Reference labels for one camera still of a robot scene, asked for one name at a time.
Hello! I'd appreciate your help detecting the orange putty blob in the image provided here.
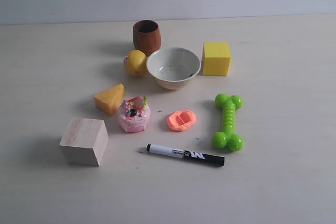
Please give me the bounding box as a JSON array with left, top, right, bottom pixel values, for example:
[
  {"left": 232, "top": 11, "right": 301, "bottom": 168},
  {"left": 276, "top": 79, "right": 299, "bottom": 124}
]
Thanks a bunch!
[{"left": 166, "top": 110, "right": 197, "bottom": 132}]

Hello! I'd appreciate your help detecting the white ceramic bowl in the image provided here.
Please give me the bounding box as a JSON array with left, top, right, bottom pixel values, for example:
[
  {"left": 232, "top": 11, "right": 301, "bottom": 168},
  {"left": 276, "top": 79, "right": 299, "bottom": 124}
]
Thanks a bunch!
[{"left": 146, "top": 47, "right": 202, "bottom": 90}]

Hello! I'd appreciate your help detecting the pink toy cake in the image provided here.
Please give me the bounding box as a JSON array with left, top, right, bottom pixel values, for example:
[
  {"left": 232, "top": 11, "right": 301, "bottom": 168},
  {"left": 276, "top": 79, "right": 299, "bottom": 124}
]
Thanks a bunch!
[{"left": 118, "top": 96, "right": 151, "bottom": 133}]

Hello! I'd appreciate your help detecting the yellow lemon with sticker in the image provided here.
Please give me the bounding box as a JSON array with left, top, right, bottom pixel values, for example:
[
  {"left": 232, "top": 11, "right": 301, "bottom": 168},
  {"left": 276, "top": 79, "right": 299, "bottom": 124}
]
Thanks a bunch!
[{"left": 123, "top": 50, "right": 147, "bottom": 76}]

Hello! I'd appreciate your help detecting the orange cheese wedge toy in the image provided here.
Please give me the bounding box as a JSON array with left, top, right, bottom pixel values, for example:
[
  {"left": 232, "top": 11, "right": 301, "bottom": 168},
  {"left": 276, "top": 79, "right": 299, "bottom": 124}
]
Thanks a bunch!
[{"left": 93, "top": 84, "right": 125, "bottom": 115}]

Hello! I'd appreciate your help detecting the yellow foam cube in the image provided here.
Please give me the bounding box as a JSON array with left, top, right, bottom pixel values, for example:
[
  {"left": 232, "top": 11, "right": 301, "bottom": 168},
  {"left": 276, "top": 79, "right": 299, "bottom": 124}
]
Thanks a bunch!
[{"left": 202, "top": 42, "right": 231, "bottom": 76}]

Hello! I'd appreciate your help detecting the brown wooden cup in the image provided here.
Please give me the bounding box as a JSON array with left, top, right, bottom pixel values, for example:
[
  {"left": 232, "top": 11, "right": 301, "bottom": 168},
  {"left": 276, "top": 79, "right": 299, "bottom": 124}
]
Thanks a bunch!
[{"left": 133, "top": 20, "right": 161, "bottom": 56}]

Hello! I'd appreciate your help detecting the black and white marker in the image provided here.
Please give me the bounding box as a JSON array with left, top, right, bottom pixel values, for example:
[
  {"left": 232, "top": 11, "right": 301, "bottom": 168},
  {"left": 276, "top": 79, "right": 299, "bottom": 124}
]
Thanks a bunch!
[{"left": 146, "top": 144, "right": 225, "bottom": 167}]

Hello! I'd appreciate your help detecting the green bone dog toy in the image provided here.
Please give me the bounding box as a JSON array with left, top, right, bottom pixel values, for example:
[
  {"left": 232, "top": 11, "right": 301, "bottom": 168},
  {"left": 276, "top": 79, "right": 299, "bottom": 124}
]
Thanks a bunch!
[{"left": 212, "top": 93, "right": 244, "bottom": 152}]

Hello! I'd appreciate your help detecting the light wooden cube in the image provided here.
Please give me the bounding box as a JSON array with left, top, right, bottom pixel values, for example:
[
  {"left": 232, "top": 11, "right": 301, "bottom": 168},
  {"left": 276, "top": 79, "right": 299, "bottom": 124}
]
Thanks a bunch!
[{"left": 59, "top": 118, "right": 109, "bottom": 166}]

